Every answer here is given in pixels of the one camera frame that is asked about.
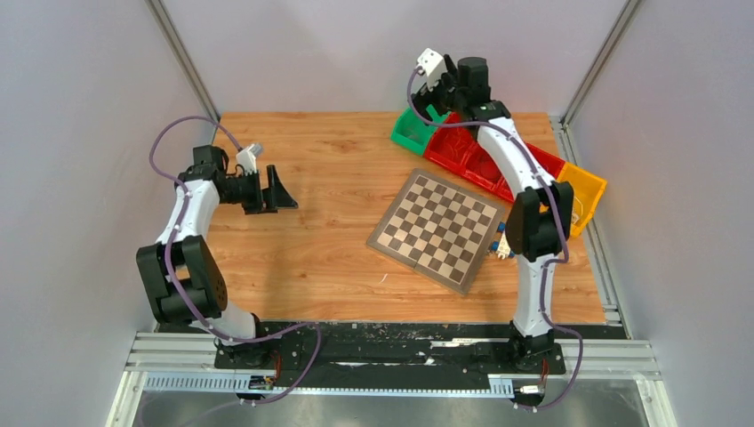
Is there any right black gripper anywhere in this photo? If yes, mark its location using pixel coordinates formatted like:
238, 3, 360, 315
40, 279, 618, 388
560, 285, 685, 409
409, 61, 466, 126

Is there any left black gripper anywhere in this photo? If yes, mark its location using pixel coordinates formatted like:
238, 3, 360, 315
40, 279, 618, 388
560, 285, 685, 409
221, 165, 298, 216

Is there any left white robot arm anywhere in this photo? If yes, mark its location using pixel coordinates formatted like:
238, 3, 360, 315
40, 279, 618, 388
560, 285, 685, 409
136, 144, 298, 368

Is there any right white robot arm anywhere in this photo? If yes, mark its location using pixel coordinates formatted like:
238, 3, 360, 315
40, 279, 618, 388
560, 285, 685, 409
407, 48, 574, 372

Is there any green plastic bin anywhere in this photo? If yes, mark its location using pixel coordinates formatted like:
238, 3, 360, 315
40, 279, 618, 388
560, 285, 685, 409
390, 108, 438, 157

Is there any red bin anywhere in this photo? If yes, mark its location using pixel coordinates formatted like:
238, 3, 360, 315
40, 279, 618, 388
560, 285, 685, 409
493, 142, 566, 203
423, 127, 478, 175
461, 146, 502, 194

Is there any red bin middle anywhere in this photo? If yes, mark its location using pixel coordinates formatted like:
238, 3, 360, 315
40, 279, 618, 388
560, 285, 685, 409
461, 146, 502, 194

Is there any wooden chessboard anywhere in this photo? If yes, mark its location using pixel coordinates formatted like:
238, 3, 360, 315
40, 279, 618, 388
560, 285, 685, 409
366, 168, 504, 295

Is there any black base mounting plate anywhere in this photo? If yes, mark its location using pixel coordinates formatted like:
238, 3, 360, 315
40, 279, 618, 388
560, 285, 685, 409
212, 318, 629, 392

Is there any white blue toy block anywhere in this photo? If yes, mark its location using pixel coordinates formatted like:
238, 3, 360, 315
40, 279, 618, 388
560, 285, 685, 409
490, 222, 515, 259

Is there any yellow plastic bin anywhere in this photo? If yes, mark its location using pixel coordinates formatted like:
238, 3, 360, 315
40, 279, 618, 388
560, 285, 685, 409
557, 162, 607, 237

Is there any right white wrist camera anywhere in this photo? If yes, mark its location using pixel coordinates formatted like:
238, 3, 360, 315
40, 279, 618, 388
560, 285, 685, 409
416, 48, 447, 90

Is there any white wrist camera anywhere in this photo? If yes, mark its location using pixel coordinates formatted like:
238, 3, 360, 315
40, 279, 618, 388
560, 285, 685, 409
416, 48, 447, 90
236, 143, 264, 175

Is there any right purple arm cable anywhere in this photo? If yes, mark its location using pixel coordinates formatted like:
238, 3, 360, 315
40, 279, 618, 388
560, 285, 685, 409
406, 66, 585, 412

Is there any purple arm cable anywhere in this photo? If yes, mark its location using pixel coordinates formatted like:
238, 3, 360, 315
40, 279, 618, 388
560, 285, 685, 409
148, 115, 324, 407
406, 66, 585, 412

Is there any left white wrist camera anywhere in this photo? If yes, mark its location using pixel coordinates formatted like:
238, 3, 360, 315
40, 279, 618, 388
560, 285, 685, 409
236, 143, 264, 175

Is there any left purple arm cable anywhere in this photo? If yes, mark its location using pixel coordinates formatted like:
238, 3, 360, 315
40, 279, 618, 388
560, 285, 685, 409
148, 115, 324, 407

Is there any aluminium frame rail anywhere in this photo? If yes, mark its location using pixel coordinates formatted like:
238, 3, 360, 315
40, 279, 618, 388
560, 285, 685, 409
106, 333, 676, 426

